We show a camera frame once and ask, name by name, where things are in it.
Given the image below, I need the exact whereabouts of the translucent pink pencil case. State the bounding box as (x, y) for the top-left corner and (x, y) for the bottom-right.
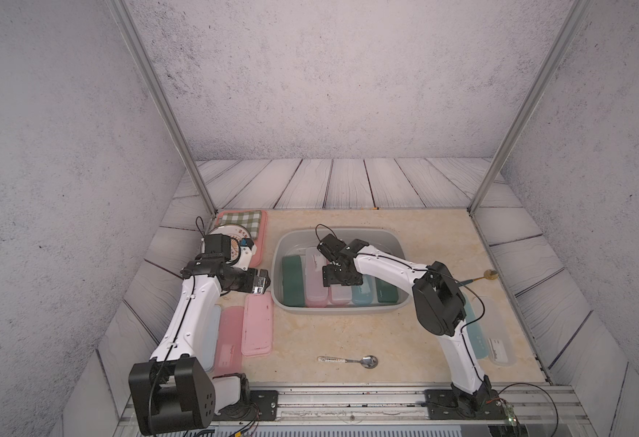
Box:
(330, 285), (352, 306)

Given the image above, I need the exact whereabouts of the teal pencil case with label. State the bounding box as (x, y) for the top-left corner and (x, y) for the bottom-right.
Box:
(352, 275), (375, 306)

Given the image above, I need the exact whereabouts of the dark green pencil case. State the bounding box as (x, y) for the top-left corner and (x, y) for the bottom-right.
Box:
(281, 255), (305, 308)
(374, 278), (400, 305)

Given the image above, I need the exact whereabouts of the light pink ridged pencil case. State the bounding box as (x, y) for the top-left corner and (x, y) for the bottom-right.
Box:
(241, 293), (274, 357)

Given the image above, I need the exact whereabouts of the grey plastic storage box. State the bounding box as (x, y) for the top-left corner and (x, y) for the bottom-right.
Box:
(270, 227), (412, 315)

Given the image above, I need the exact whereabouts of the light blue pencil case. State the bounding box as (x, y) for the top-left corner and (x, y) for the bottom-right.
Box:
(199, 305), (222, 373)

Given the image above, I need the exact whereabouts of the rose pink pencil case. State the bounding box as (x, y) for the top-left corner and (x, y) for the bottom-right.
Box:
(214, 306), (244, 376)

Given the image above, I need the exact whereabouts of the clear pencil case with label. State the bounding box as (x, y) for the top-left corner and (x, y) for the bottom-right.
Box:
(304, 248), (329, 308)

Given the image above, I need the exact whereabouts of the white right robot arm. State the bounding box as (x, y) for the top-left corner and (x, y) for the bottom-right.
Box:
(317, 234), (497, 418)

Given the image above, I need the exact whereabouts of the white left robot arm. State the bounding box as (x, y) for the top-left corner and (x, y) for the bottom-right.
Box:
(128, 234), (270, 436)

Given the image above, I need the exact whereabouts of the pink plastic tray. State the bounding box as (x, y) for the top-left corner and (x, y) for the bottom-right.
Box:
(213, 210), (268, 268)

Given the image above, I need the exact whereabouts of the round patterned ceramic plate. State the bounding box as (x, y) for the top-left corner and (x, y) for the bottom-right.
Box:
(200, 224), (257, 269)

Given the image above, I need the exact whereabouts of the green checkered cloth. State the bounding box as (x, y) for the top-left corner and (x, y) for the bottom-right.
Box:
(217, 210), (263, 239)

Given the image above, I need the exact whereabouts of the metal spoon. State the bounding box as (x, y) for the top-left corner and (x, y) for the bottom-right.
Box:
(317, 355), (379, 370)

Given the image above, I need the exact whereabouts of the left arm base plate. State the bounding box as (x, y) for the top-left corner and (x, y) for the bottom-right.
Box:
(213, 390), (279, 422)

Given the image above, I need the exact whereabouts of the aluminium front rail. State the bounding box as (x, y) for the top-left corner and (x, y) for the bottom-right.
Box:
(113, 384), (599, 437)

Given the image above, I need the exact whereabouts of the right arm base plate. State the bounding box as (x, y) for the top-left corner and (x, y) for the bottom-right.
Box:
(418, 390), (508, 422)

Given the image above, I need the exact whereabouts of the left aluminium frame post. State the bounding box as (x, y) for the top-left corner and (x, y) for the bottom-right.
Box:
(106, 0), (217, 220)

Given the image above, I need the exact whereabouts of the aluminium frame post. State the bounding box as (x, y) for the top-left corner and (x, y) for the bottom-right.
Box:
(467, 0), (592, 218)
(106, 0), (217, 220)

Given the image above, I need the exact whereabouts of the right aluminium frame post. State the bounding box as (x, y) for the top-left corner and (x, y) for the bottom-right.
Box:
(467, 0), (592, 218)

